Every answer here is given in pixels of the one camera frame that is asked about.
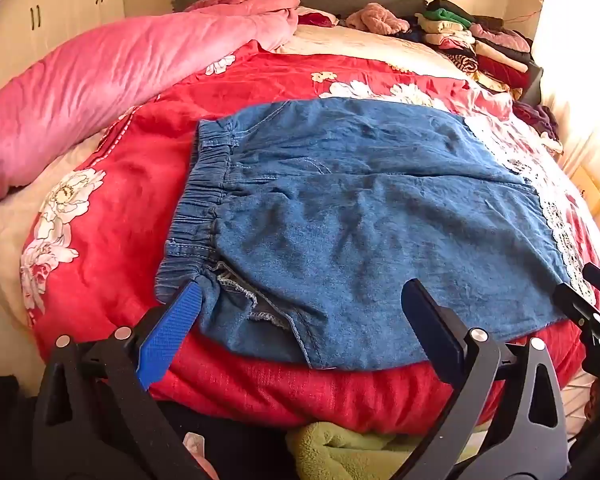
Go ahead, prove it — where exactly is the cream wardrobe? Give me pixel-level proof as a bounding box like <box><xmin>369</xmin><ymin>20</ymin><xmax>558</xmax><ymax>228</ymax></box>
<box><xmin>0</xmin><ymin>0</ymin><xmax>127</xmax><ymax>58</ymax></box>

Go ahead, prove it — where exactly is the cream curtain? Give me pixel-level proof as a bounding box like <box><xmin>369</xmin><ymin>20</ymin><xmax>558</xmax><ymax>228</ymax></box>
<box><xmin>530</xmin><ymin>0</ymin><xmax>600</xmax><ymax>177</ymax></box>

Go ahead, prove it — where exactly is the green towel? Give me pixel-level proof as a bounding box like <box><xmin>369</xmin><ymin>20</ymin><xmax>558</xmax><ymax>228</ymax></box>
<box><xmin>285</xmin><ymin>420</ymin><xmax>462</xmax><ymax>480</ymax></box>

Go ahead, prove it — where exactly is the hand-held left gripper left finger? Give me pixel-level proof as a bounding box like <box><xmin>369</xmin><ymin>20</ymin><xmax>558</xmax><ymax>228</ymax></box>
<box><xmin>32</xmin><ymin>281</ymin><xmax>207</xmax><ymax>480</ymax></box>

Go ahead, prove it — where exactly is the purple garment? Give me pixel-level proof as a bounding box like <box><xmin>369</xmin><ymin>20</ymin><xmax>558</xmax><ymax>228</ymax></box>
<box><xmin>512</xmin><ymin>102</ymin><xmax>562</xmax><ymax>142</ymax></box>

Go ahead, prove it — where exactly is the pink fuzzy garment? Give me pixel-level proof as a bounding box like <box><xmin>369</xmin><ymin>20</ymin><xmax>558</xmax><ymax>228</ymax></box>
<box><xmin>345</xmin><ymin>3</ymin><xmax>411</xmax><ymax>37</ymax></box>

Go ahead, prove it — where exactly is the dark red garment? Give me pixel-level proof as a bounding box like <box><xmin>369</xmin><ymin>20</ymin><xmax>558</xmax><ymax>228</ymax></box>
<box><xmin>297</xmin><ymin>12</ymin><xmax>339</xmax><ymax>29</ymax></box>

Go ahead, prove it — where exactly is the blue denim pants lace hem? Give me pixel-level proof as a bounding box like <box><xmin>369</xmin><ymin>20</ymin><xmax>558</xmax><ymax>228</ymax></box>
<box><xmin>155</xmin><ymin>99</ymin><xmax>598</xmax><ymax>372</ymax></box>

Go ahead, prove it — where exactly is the red floral blanket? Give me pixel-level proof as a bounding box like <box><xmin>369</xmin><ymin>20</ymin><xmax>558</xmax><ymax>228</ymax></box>
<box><xmin>20</xmin><ymin>40</ymin><xmax>600</xmax><ymax>436</ymax></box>

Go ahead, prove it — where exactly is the yellow bag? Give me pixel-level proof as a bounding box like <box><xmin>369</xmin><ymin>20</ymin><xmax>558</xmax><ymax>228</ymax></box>
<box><xmin>579</xmin><ymin>164</ymin><xmax>600</xmax><ymax>212</ymax></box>

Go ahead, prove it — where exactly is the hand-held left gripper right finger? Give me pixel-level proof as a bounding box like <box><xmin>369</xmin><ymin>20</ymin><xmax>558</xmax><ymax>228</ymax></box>
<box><xmin>394</xmin><ymin>277</ymin><xmax>572</xmax><ymax>480</ymax></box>

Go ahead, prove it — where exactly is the pile of folded clothes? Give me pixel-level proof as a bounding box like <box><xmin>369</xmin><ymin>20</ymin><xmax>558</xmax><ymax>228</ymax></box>
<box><xmin>414</xmin><ymin>0</ymin><xmax>545</xmax><ymax>97</ymax></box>

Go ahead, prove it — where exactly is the pink quilt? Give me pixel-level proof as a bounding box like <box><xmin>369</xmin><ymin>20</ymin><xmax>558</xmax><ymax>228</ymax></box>
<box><xmin>0</xmin><ymin>0</ymin><xmax>302</xmax><ymax>217</ymax></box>

